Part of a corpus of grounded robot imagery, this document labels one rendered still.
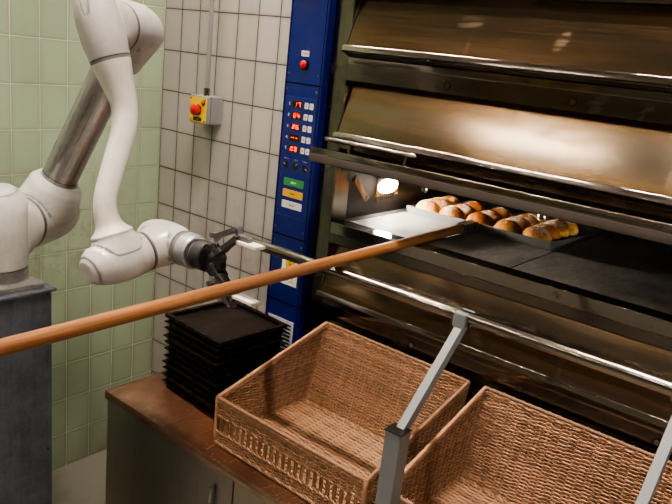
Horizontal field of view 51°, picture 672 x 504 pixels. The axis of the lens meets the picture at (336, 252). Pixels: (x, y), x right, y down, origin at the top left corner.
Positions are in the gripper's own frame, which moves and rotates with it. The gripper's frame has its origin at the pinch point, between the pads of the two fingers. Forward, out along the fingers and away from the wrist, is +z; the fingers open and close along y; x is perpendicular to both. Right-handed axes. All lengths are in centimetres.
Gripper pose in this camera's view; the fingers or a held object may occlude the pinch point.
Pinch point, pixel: (255, 275)
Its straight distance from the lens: 164.9
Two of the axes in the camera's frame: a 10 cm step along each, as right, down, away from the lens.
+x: -6.3, 1.5, -7.6
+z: 7.7, 2.5, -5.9
